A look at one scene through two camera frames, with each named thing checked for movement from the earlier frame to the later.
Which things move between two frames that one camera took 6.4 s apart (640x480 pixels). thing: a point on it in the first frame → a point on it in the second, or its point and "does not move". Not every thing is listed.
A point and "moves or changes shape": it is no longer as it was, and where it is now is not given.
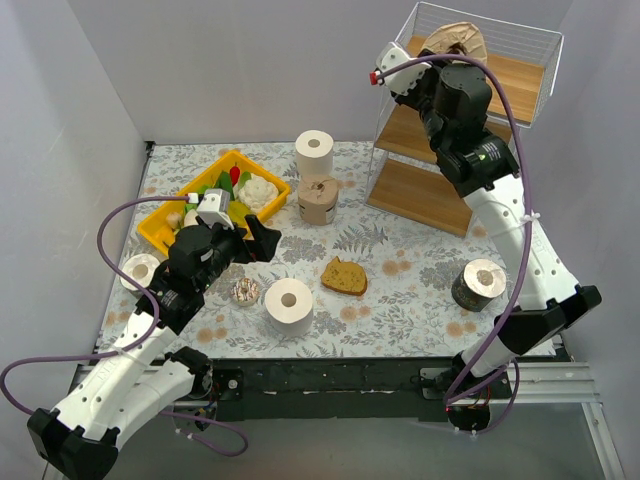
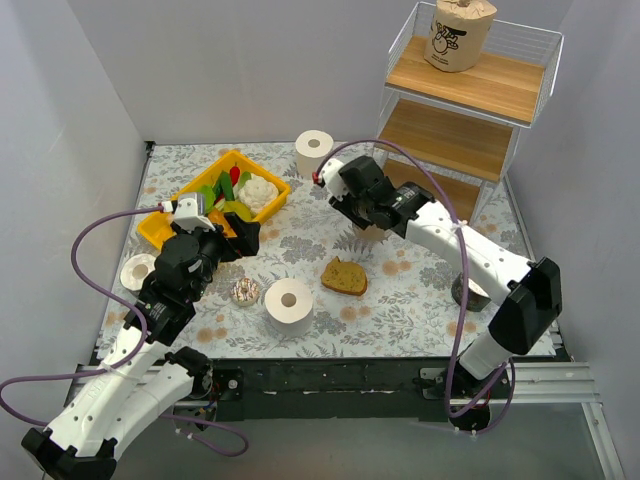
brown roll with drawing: x=460 y=38 moves or changes shape
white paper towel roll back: x=314 y=152 does not move
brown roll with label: x=317 y=196 → x=371 y=232
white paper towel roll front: x=289 y=307 does not move
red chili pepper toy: x=234 y=173 does not move
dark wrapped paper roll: x=478 y=283 does not move
